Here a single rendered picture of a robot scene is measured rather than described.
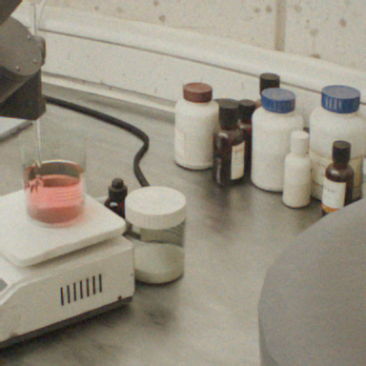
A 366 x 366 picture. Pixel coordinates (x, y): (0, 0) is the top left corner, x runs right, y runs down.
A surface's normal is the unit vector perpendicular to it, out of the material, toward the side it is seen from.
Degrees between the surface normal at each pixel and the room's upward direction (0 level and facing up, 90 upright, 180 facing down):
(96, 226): 0
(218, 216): 0
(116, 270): 90
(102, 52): 90
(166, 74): 90
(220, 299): 0
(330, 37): 90
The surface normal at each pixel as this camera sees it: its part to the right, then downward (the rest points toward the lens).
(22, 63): 0.69, -0.47
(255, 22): -0.57, 0.39
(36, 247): 0.00, -0.88
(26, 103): -0.37, 0.44
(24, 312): 0.57, 0.38
